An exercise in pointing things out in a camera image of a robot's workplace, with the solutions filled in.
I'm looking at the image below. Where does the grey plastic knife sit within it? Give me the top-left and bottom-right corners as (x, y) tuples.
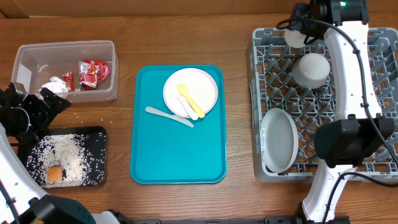
(145, 106), (194, 128)

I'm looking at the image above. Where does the clear plastic bin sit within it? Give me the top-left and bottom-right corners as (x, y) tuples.
(11, 40), (119, 103)

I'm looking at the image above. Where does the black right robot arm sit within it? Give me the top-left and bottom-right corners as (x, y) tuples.
(286, 1), (394, 223)

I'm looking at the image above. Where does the grey dishwasher rack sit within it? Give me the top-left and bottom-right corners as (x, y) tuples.
(246, 28), (397, 182)

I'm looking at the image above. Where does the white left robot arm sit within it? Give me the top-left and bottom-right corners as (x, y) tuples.
(1, 82), (120, 224)

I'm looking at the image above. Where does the grey small bowl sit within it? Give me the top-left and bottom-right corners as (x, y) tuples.
(292, 53), (330, 89)

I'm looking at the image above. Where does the teal plastic tray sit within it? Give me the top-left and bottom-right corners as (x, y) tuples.
(130, 65), (227, 184)

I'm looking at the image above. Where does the grey round plate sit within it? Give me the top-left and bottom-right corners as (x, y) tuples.
(261, 108), (299, 173)

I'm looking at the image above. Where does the orange food cube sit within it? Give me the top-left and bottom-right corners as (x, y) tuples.
(47, 166), (63, 184)

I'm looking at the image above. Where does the red ketchup packet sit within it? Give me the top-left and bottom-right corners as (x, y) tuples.
(62, 71), (75, 92)

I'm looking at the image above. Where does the yellow plastic spoon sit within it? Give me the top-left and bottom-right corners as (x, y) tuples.
(177, 83), (205, 118)

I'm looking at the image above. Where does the white paper cup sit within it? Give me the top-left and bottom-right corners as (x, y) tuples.
(284, 29), (307, 48)

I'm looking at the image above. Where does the black rice tray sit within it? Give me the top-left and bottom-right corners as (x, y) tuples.
(25, 126), (107, 189)

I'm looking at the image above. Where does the white round plate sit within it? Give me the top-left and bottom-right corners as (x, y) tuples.
(163, 68), (218, 118)

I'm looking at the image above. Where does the white napkin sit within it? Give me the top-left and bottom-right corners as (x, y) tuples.
(41, 77), (70, 93)

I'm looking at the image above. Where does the red snack wrapper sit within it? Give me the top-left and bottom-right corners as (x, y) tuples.
(79, 60), (111, 90)

